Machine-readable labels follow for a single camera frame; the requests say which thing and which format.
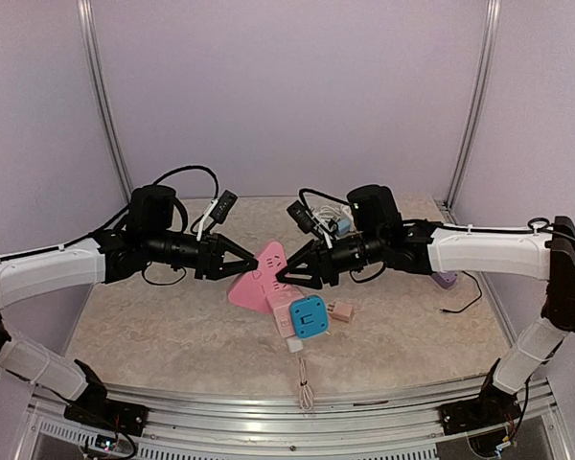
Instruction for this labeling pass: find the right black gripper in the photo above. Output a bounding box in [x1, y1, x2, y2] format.
[275, 229, 385, 289]

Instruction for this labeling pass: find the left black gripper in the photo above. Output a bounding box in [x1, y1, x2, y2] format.
[144, 229, 258, 279]

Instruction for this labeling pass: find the pink cube socket adapter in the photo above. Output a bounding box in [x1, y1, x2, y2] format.
[266, 288, 304, 338]

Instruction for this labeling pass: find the pink triangular power socket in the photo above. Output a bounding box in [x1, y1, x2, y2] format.
[227, 241, 303, 314]

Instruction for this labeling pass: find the blue square plug adapter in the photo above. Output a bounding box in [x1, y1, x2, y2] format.
[289, 295, 329, 339]

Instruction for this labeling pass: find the small pink charger plug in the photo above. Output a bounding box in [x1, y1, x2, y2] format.
[327, 301, 357, 324]

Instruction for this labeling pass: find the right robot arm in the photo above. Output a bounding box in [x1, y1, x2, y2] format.
[276, 185, 575, 426]

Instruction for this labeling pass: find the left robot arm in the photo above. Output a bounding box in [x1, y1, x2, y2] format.
[0, 178, 258, 426]

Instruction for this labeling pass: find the light blue charger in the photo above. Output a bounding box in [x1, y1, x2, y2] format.
[334, 218, 353, 237]

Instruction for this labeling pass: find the purple power strip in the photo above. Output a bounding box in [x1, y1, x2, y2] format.
[430, 272, 458, 289]

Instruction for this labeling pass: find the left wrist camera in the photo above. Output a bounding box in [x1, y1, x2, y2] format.
[193, 190, 238, 241]

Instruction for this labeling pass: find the white power cord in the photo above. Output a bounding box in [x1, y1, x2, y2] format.
[310, 203, 349, 221]

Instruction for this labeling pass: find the pink usb cable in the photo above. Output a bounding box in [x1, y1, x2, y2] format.
[296, 354, 316, 411]

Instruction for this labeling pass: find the aluminium front rail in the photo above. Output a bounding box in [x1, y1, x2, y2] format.
[11, 378, 575, 459]

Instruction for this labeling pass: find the thin black cable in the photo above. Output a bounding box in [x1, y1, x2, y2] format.
[439, 272, 484, 315]

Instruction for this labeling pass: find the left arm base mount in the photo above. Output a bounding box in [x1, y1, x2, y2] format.
[64, 400, 150, 437]

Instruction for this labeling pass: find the right aluminium post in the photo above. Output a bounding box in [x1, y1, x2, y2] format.
[443, 0, 501, 214]

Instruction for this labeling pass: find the aluminium post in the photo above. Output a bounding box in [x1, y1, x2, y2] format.
[443, 0, 501, 214]
[77, 0, 133, 201]

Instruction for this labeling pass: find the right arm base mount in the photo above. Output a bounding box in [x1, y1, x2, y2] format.
[438, 398, 521, 436]

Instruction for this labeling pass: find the left aluminium post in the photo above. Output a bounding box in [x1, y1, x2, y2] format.
[77, 0, 133, 201]

